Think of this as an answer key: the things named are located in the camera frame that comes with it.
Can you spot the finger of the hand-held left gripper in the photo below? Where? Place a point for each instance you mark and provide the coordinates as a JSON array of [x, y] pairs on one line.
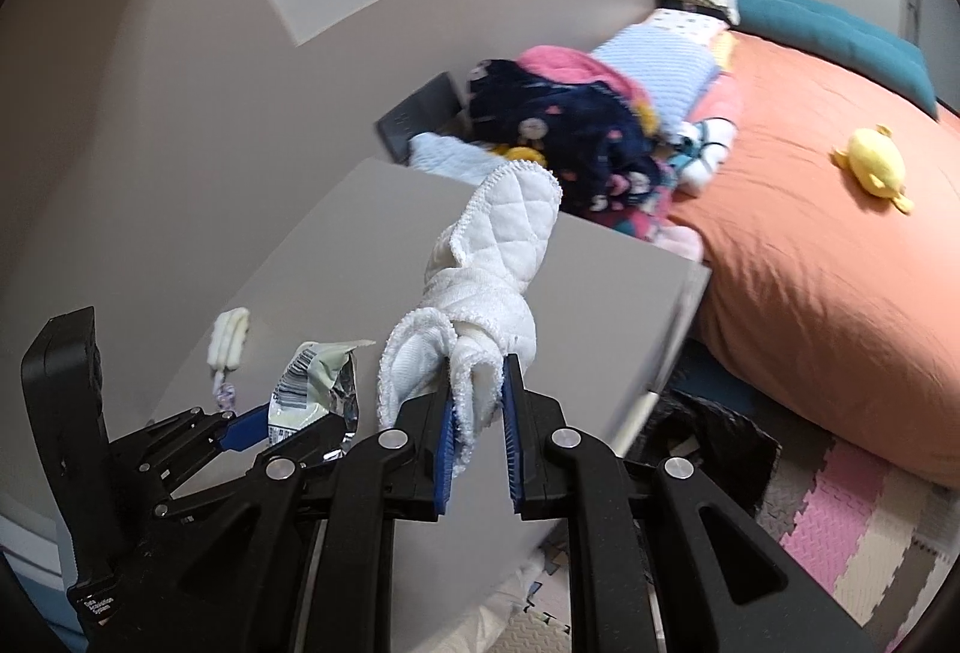
[[202, 495], [244, 429]]

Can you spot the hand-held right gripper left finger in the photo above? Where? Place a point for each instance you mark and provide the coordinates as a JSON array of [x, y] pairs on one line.
[[446, 450]]

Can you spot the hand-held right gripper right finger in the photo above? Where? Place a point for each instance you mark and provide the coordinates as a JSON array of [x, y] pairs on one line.
[[512, 435]]

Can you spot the white green snack packet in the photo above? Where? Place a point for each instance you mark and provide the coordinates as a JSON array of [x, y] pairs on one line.
[[307, 390]]

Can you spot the white knotted cloth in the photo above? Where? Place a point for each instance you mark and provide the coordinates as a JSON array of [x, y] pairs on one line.
[[487, 248]]

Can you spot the black plastic bag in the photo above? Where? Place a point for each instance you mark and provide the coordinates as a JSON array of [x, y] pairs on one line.
[[712, 443]]

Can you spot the purple fabric scrunchie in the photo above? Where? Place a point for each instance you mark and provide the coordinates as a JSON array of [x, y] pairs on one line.
[[225, 394]]

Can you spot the white foam piece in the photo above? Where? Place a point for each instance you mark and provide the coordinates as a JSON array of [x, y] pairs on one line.
[[229, 338]]

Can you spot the white plastic sheet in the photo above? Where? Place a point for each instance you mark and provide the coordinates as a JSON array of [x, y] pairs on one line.
[[480, 615]]

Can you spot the pale pink fuzzy cloth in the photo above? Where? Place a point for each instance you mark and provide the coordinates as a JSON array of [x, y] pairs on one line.
[[679, 240]]

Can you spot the small yellow toy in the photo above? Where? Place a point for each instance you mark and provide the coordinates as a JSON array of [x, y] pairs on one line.
[[517, 154]]

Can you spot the light blue cloth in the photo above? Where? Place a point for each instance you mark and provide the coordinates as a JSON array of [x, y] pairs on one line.
[[446, 158]]

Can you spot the navy patterned garment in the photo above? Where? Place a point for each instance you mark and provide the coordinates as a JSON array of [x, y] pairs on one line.
[[570, 128]]

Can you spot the black white plush toy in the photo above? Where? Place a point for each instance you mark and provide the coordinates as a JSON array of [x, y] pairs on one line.
[[705, 154]]

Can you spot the light blue knit blanket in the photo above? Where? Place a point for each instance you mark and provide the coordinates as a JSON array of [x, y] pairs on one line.
[[660, 68]]

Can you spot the white dotted cloth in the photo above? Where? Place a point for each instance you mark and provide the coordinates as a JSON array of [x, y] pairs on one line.
[[686, 21]]

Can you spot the yellow plush duck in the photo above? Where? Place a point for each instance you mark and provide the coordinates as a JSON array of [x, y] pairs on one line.
[[874, 161]]

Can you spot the teal cushion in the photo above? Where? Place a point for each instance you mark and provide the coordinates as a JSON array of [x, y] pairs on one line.
[[825, 34]]

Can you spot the dark wall socket panel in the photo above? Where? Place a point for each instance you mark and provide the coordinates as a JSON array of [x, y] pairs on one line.
[[416, 120]]

